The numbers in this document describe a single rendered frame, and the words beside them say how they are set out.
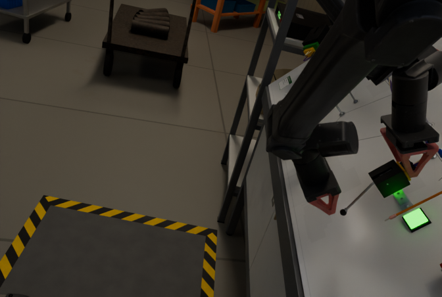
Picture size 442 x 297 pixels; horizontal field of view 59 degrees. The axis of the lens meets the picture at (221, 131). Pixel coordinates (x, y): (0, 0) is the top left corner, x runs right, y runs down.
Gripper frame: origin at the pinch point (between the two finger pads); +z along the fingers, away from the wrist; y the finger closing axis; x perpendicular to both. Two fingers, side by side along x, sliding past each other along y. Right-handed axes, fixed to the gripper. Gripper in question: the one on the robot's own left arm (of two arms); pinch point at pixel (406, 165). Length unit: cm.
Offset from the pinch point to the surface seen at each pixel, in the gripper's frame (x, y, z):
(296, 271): 24.6, -4.0, 19.4
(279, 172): 22.1, 30.9, 18.6
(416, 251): 3.7, -12.6, 9.7
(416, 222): 1.4, -7.7, 7.6
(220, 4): 31, 439, 47
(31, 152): 154, 133, 47
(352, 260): 13.9, -8.0, 14.4
